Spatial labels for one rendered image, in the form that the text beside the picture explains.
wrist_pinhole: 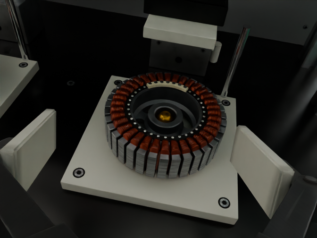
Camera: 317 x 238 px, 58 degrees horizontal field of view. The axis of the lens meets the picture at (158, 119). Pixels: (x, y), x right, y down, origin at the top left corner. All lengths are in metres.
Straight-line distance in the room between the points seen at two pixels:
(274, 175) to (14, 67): 0.31
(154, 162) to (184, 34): 0.11
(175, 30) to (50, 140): 0.13
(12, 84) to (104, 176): 0.16
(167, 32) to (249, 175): 0.13
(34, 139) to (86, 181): 0.10
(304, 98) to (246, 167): 0.23
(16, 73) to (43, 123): 0.19
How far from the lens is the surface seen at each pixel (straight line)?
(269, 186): 0.17
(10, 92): 0.35
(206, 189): 0.26
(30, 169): 0.17
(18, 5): 0.42
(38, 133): 0.18
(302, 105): 0.40
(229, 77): 0.32
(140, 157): 0.23
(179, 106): 0.29
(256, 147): 0.18
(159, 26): 0.25
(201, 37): 0.24
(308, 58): 0.46
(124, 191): 0.25
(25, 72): 0.37
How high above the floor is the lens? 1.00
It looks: 46 degrees down
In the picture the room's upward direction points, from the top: 8 degrees clockwise
